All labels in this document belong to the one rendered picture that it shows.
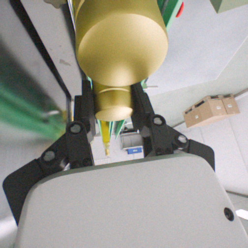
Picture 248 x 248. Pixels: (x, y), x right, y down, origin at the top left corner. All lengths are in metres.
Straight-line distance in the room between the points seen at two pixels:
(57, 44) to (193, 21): 0.49
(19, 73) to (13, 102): 0.06
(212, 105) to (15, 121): 3.68
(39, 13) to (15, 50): 0.10
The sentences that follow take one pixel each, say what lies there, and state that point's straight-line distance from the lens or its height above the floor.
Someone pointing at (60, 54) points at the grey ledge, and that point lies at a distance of 0.45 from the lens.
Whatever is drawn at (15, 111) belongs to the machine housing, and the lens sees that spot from 0.28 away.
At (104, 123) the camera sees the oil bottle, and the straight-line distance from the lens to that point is 0.98.
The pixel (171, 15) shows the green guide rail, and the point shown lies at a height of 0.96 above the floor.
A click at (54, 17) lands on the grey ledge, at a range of 0.38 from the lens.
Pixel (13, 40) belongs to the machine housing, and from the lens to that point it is 0.33.
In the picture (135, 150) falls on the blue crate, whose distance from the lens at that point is 5.28.
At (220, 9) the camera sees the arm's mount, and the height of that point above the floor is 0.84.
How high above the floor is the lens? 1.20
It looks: 15 degrees down
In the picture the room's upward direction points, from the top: 172 degrees clockwise
